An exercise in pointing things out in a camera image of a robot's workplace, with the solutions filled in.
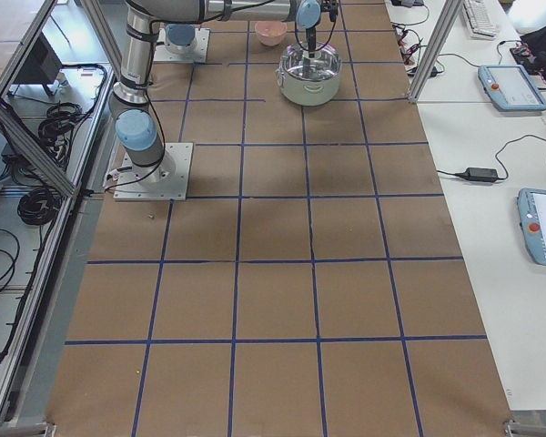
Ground glass pot lid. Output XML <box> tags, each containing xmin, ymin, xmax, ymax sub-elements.
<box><xmin>278</xmin><ymin>44</ymin><xmax>342</xmax><ymax>82</ymax></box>

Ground blue teach pendant near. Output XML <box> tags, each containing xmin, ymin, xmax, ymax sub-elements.
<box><xmin>517</xmin><ymin>188</ymin><xmax>546</xmax><ymax>266</ymax></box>

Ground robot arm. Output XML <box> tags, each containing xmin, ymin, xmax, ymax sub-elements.
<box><xmin>165</xmin><ymin>24</ymin><xmax>196</xmax><ymax>56</ymax></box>
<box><xmin>110</xmin><ymin>1</ymin><xmax>338</xmax><ymax>183</ymax></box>

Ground blue teach pendant far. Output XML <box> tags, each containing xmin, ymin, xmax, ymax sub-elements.
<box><xmin>478</xmin><ymin>65</ymin><xmax>546</xmax><ymax>112</ymax></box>

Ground black power adapter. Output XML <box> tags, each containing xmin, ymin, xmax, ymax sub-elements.
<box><xmin>454</xmin><ymin>168</ymin><xmax>501</xmax><ymax>183</ymax></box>

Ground aluminium frame post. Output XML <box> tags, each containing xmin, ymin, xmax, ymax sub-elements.
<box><xmin>408</xmin><ymin>0</ymin><xmax>462</xmax><ymax>103</ymax></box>

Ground white keyboard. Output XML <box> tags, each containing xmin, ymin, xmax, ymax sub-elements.
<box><xmin>461</xmin><ymin>0</ymin><xmax>499</xmax><ymax>40</ymax></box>

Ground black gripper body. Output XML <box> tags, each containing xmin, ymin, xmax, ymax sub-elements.
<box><xmin>320</xmin><ymin>0</ymin><xmax>339</xmax><ymax>13</ymax></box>

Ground pale green electric pot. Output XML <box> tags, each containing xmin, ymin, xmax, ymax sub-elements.
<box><xmin>276</xmin><ymin>64</ymin><xmax>341</xmax><ymax>107</ymax></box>

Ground blue teach pendant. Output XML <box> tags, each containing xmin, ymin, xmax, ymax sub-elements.
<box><xmin>478</xmin><ymin>65</ymin><xmax>546</xmax><ymax>112</ymax></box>
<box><xmin>517</xmin><ymin>188</ymin><xmax>546</xmax><ymax>266</ymax></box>

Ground pink bowl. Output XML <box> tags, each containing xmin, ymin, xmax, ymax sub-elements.
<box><xmin>255</xmin><ymin>21</ymin><xmax>288</xmax><ymax>46</ymax></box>

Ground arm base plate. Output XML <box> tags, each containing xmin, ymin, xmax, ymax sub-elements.
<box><xmin>113</xmin><ymin>143</ymin><xmax>193</xmax><ymax>201</ymax></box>
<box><xmin>154</xmin><ymin>27</ymin><xmax>210</xmax><ymax>64</ymax></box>

